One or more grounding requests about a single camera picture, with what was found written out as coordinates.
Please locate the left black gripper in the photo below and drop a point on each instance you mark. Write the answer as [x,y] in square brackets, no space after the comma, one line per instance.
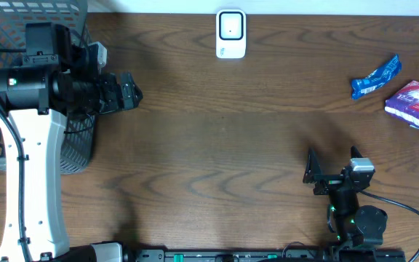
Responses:
[116,94]

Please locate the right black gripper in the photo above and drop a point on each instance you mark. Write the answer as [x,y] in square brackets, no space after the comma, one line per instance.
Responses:
[332,180]

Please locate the blue Oreo cookie pack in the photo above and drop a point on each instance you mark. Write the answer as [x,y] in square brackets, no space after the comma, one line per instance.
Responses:
[377,79]

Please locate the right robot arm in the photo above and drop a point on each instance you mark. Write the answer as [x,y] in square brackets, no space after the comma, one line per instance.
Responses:
[359,228]

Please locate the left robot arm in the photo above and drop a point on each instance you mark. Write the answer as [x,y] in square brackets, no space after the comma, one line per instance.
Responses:
[55,82]

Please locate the white barcode scanner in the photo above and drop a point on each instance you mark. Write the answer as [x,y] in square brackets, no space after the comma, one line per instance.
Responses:
[231,34]

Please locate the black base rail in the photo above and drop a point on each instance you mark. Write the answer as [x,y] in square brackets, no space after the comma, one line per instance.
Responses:
[294,254]

